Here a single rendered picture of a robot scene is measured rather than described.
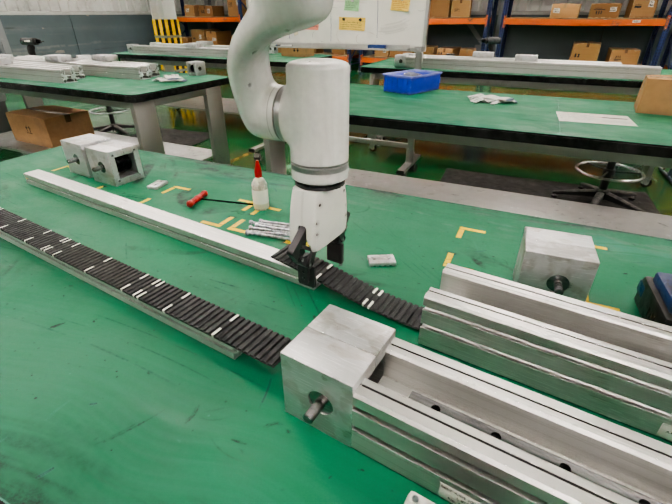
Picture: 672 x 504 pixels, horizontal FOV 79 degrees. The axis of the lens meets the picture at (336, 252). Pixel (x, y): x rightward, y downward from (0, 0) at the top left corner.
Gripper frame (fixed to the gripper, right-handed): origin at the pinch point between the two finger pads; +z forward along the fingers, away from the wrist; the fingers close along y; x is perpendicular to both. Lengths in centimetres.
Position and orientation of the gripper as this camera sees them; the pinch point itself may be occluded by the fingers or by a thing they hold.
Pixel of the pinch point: (321, 266)
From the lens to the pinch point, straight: 68.8
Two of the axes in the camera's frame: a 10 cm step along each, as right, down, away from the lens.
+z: 0.0, 8.6, 5.0
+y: -5.3, 4.3, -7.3
